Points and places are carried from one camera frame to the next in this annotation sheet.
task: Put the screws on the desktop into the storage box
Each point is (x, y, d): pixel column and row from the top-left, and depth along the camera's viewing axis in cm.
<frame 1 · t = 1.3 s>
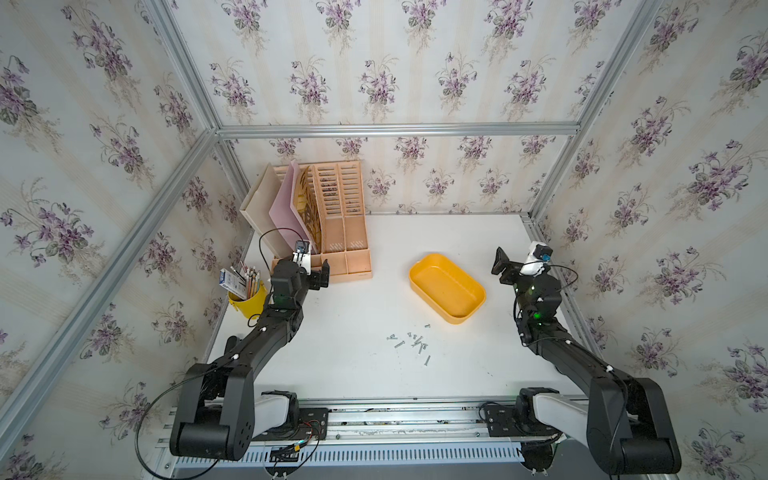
left hand: (311, 259, 86), fingers open
right hand: (518, 252, 82), fingers open
yellow plastic storage box: (444, 290, 100), on the table
beige folder: (257, 206, 84), point 30 cm above the table
pink folder: (283, 212, 87), point 26 cm above the table
patterned brown folder: (308, 206, 101), point 18 cm above the table
yellow pen cup: (250, 302, 85), point 11 cm above the table
pens in cup: (243, 283, 87), point 13 cm above the table
silver screw: (397, 345, 88), on the table
silver screw 2: (428, 359, 86), on the table
silver screw 3: (414, 336, 90), on the table
silver screw 4: (392, 337, 90), on the table
silver screw 5: (421, 345, 88), on the table

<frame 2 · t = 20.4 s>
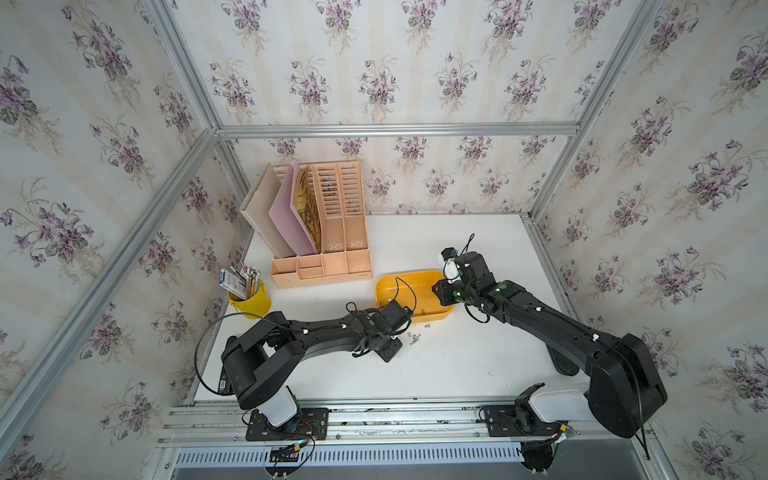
left hand: (394, 348, 86), fingers closed
right hand: (438, 287, 85), fingers closed
yellow plastic storage box: (414, 289, 86), point 14 cm above the table
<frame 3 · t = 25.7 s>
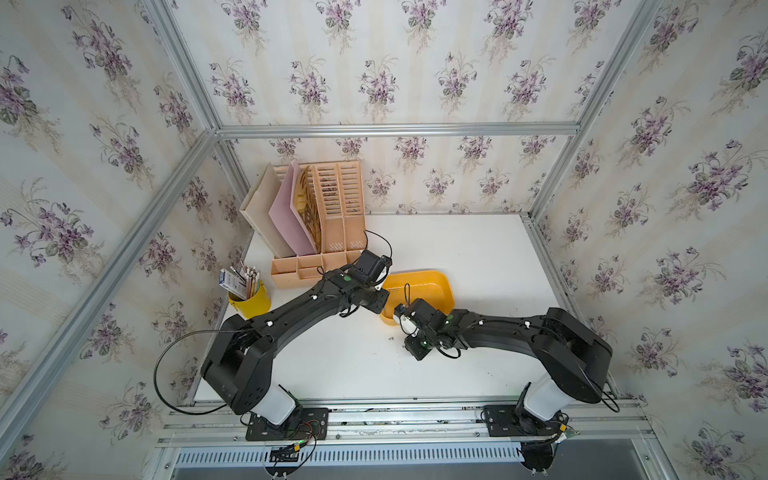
left hand: (383, 299, 85), fingers open
right hand: (412, 345, 87), fingers open
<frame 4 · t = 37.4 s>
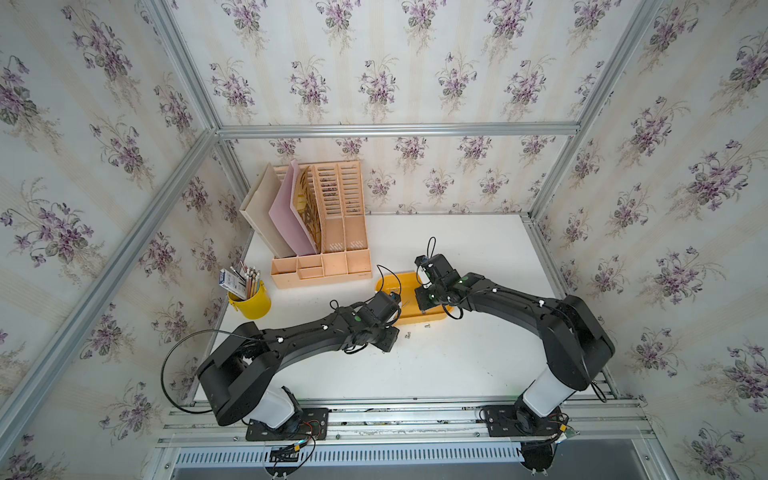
left hand: (394, 338, 84), fingers open
right hand: (421, 295, 90), fingers closed
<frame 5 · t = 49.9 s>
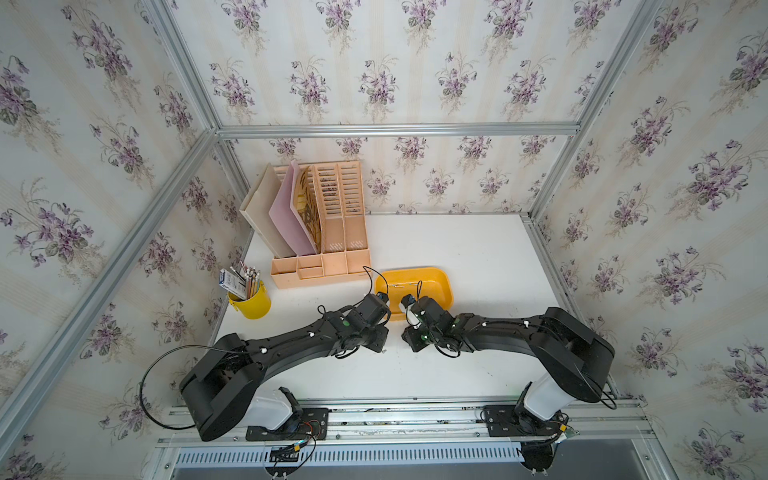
left hand: (385, 338, 84), fingers open
right hand: (407, 336, 88), fingers open
